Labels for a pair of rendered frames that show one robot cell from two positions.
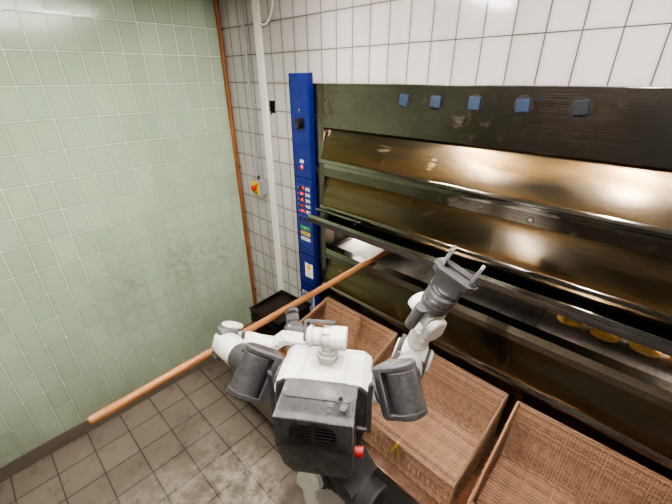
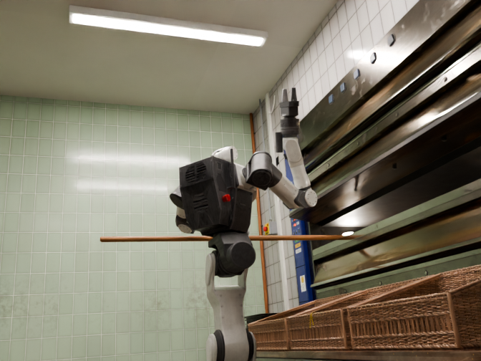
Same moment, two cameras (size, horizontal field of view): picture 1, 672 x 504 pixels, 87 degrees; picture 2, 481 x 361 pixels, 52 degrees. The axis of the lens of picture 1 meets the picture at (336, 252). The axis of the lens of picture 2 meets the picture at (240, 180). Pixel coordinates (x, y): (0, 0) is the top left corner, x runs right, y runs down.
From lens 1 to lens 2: 214 cm
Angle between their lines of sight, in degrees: 51
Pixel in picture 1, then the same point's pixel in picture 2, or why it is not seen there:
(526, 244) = (402, 132)
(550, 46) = (372, 26)
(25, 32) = (142, 136)
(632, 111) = (406, 26)
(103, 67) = (176, 153)
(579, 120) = (393, 46)
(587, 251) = (428, 110)
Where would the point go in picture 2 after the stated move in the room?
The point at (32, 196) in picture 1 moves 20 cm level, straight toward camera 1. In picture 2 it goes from (117, 220) to (117, 213)
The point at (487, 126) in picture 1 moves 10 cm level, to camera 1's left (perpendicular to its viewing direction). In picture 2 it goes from (364, 81) to (347, 86)
